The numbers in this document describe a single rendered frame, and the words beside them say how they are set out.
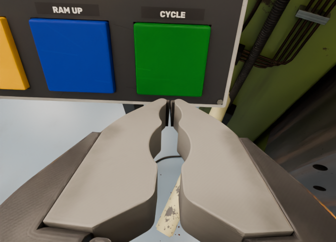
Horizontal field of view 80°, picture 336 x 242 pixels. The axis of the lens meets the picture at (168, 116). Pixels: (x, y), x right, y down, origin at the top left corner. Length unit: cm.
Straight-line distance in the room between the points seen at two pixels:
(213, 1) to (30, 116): 147
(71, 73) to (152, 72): 9
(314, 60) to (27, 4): 52
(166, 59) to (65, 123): 127
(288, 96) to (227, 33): 45
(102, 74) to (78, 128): 118
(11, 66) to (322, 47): 53
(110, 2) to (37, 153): 128
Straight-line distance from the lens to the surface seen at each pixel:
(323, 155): 49
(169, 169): 120
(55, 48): 24
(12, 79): 28
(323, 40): 53
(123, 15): 22
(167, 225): 53
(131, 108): 52
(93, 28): 22
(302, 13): 48
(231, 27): 22
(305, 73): 59
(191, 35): 21
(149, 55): 22
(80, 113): 145
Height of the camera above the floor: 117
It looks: 61 degrees down
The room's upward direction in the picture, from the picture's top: 3 degrees clockwise
